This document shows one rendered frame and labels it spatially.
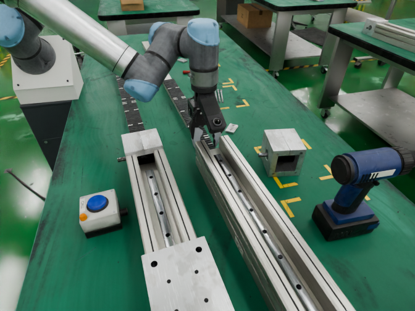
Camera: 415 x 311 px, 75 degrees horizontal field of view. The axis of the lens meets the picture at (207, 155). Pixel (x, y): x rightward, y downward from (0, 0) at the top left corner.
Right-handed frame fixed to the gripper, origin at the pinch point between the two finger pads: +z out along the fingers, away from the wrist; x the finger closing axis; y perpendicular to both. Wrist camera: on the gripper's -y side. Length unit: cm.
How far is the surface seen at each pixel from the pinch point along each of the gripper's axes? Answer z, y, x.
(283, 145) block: -7.2, -15.3, -16.4
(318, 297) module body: -3, -50, -2
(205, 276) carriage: -10.1, -43.4, 15.7
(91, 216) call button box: -3.7, -19.3, 33.6
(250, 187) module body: -4.6, -24.2, -2.2
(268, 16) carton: 42, 323, -215
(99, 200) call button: -5.1, -16.5, 31.4
